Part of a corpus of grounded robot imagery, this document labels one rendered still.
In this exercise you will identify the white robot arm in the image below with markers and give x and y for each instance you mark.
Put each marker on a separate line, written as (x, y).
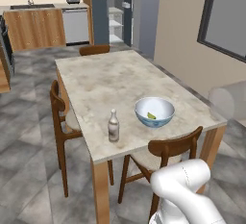
(179, 186)

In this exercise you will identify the marble top wooden dining table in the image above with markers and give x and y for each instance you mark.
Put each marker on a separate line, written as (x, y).
(112, 80)

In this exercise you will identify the pale liquor bottle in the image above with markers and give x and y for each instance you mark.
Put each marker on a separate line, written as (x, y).
(113, 130)

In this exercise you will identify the yellow green lemon wedge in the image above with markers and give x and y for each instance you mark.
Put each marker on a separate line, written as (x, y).
(151, 116)

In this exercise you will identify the white and blue bowl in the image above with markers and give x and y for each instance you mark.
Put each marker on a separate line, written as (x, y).
(161, 105)

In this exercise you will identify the grey fridge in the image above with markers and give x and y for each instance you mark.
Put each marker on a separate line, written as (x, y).
(99, 16)

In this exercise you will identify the clear glass cup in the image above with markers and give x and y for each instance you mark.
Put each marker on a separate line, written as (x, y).
(229, 101)

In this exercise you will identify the wooden side cabinet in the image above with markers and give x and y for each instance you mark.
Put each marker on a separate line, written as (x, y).
(4, 77)

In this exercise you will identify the dark wooden chair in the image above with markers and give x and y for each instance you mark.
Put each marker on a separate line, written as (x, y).
(57, 104)
(173, 145)
(94, 49)

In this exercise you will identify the white dishwasher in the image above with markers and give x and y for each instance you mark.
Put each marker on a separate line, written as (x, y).
(76, 26)

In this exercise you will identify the wooden base cabinets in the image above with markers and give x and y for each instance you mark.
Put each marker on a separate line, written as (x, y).
(35, 29)

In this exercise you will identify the black stove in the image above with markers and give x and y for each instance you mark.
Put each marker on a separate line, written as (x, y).
(6, 45)

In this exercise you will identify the dark sink basin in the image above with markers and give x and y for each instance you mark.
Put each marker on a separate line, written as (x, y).
(32, 6)

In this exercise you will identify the large dark framed window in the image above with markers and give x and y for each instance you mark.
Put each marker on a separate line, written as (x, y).
(226, 13)

